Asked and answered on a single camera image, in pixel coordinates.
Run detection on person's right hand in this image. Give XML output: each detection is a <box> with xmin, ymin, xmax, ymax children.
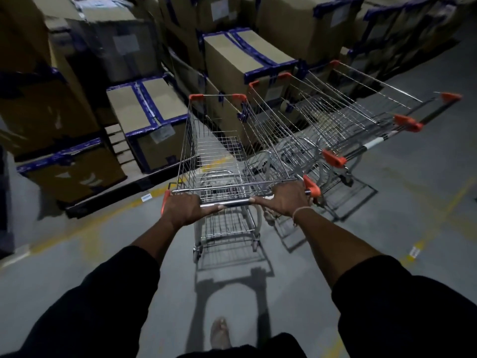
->
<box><xmin>249</xmin><ymin>181</ymin><xmax>314</xmax><ymax>225</ymax></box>

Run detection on person's left hand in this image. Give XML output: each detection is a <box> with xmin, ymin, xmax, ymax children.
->
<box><xmin>162</xmin><ymin>192</ymin><xmax>225</xmax><ymax>231</ymax></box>

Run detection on metal shopping cart orange corners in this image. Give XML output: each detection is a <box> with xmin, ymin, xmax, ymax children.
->
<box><xmin>306</xmin><ymin>60</ymin><xmax>463</xmax><ymax>146</ymax></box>
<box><xmin>244</xmin><ymin>72</ymin><xmax>412</xmax><ymax>225</ymax></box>
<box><xmin>161</xmin><ymin>93</ymin><xmax>322</xmax><ymax>264</ymax></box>

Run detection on person's left forearm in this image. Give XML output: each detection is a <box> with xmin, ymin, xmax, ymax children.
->
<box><xmin>0</xmin><ymin>215</ymin><xmax>199</xmax><ymax>358</ymax></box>

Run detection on person's right forearm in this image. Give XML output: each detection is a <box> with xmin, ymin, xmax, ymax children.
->
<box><xmin>293</xmin><ymin>208</ymin><xmax>477</xmax><ymax>358</ymax></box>

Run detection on wooden pallet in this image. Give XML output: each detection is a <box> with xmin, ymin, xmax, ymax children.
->
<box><xmin>66</xmin><ymin>123</ymin><xmax>202</xmax><ymax>220</ymax></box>

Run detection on person's foot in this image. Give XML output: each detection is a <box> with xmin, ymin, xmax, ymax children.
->
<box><xmin>210</xmin><ymin>317</ymin><xmax>232</xmax><ymax>350</ymax></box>

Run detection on stack of taped cardboard boxes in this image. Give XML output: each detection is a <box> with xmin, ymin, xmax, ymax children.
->
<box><xmin>0</xmin><ymin>0</ymin><xmax>477</xmax><ymax>205</ymax></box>

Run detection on person's black trousers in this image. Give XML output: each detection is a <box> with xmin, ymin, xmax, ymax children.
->
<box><xmin>178</xmin><ymin>332</ymin><xmax>308</xmax><ymax>358</ymax></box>

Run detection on white string bracelet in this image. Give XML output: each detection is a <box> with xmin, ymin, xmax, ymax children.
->
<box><xmin>292</xmin><ymin>206</ymin><xmax>314</xmax><ymax>227</ymax></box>

